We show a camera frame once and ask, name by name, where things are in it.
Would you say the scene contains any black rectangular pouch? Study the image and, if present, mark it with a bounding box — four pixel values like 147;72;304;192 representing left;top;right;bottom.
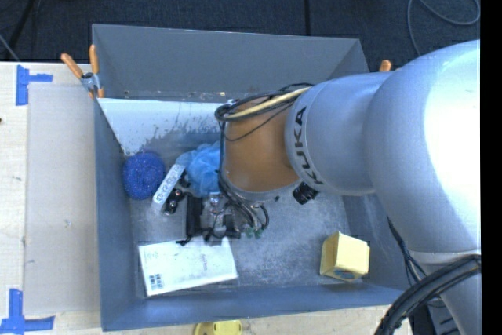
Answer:
176;193;206;247

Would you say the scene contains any small black and red gadget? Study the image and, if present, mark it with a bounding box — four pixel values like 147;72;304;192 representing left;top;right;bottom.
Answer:
162;177;190;217

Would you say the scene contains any light blue mesh pouf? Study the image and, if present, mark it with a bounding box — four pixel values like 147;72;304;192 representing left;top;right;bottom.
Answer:
174;140;223;198

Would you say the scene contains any white printed booklet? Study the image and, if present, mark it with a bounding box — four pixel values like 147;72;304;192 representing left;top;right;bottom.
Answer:
137;236;240;298

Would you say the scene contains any dark blue scrubber ball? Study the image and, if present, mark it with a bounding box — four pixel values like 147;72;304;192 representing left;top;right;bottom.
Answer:
122;151;167;202

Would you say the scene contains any yellow box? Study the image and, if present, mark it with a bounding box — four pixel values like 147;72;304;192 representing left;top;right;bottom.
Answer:
318;231;371;283

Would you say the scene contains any grey metal bin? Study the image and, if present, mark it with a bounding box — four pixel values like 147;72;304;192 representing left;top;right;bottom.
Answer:
90;23;413;333

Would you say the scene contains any pale flat board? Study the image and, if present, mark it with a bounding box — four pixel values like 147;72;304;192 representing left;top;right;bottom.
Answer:
22;82;104;317

